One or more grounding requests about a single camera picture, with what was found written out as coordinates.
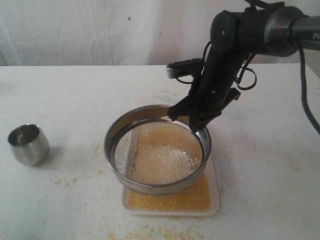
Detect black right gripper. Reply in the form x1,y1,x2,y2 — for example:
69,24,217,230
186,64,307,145
167,46,251,133

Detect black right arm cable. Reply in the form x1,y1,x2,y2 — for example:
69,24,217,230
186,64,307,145
296,29,320,137

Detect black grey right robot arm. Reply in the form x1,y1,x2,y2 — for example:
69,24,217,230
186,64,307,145
166,0,320,132

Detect yellow millet grains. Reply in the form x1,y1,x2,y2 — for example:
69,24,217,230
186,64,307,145
127,126,203,196

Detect stainless steel cup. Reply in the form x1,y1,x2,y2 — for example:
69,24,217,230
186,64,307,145
7,124,50,167

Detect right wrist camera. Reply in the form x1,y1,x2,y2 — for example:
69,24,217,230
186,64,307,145
166,58,204,79

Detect round steel mesh sieve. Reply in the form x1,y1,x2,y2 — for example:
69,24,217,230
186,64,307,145
103,105,212,196

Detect white rectangular plastic tray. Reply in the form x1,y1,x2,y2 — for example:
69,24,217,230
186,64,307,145
122,128,221,217

